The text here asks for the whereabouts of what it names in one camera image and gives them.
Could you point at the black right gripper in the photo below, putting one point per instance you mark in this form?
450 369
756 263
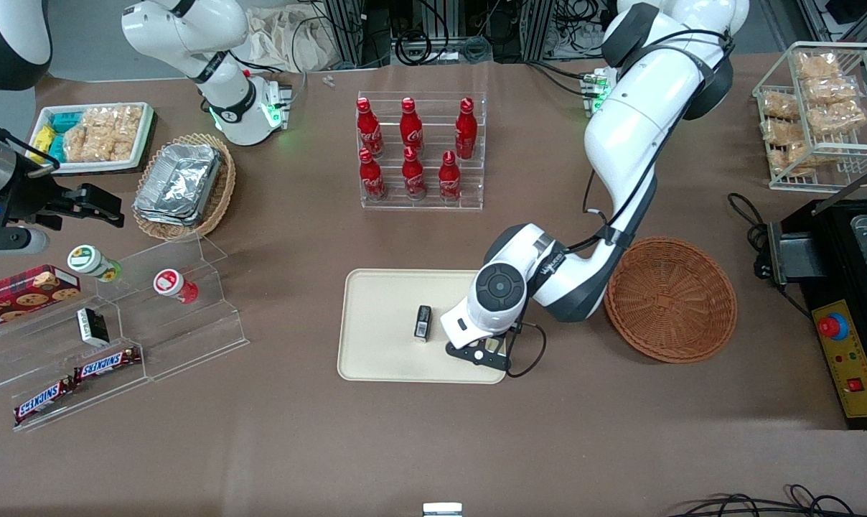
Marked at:
26 192

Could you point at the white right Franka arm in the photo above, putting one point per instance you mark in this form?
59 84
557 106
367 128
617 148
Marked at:
182 36

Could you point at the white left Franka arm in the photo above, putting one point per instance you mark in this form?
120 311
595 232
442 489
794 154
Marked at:
634 122

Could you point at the white rectangular snack tray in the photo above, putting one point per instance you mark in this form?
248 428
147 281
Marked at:
96 166

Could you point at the oval wicker basket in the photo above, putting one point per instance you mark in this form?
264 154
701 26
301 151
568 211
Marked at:
218 194

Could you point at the beige rectangular tray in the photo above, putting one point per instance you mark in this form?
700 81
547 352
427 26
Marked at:
383 323

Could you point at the round brown wicker basket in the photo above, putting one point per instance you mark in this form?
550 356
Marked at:
670 301

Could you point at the rice cracker bag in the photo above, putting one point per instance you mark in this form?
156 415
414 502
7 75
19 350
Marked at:
89 142
121 122

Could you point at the teal snack packet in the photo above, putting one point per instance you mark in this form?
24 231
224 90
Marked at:
56 148
66 120

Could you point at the yellow snack packet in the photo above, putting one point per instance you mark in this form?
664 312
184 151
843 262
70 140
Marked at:
41 142

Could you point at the aluminium foil container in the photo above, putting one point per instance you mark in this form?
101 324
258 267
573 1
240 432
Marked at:
179 183

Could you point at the red cookie box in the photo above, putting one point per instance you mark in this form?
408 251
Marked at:
24 294

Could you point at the black and white small box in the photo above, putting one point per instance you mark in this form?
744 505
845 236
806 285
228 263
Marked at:
92 327

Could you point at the Snickers bar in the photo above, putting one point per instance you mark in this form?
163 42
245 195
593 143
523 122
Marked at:
107 364
44 401

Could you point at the clear acrylic step display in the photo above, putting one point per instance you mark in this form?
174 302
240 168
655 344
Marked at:
189 337

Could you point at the beige cloth bag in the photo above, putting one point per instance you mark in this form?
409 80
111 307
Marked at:
283 39

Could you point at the small silver metal piece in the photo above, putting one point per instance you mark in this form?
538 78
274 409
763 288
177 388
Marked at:
329 80

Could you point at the red cola bottle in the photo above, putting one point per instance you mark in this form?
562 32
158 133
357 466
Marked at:
369 129
413 177
411 128
466 131
371 178
449 179

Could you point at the clear acrylic bottle rack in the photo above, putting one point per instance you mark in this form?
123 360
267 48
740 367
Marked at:
469 187

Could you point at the small white black device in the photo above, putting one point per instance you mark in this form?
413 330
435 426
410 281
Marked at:
442 510

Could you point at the cracker packet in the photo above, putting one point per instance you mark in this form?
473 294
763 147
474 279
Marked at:
830 90
778 131
839 118
799 159
815 67
779 106

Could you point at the black appliance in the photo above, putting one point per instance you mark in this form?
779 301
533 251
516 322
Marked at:
835 251

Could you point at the yellow emergency stop box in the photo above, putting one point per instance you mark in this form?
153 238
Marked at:
853 373

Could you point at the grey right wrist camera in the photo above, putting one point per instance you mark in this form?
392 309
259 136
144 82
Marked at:
13 240

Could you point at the aluminium frame rack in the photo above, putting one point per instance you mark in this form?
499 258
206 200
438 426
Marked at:
347 29

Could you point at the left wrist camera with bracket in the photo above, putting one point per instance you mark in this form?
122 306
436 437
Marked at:
458 352

